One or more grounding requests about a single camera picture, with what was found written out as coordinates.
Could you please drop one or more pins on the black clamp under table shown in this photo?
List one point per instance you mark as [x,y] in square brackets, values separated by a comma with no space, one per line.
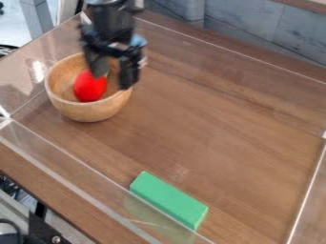
[41,233]

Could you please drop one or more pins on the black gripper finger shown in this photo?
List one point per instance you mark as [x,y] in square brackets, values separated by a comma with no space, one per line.
[130,71]
[96,62]

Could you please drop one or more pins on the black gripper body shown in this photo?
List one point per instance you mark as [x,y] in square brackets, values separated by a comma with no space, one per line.
[107,30]

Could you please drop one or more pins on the wooden bowl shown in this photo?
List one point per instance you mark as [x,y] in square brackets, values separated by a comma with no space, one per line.
[59,82]

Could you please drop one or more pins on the green rectangular block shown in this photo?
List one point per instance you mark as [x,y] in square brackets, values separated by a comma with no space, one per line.
[175,203]

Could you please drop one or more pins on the red fruit with green leaf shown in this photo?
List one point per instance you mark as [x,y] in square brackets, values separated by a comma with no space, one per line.
[88,88]

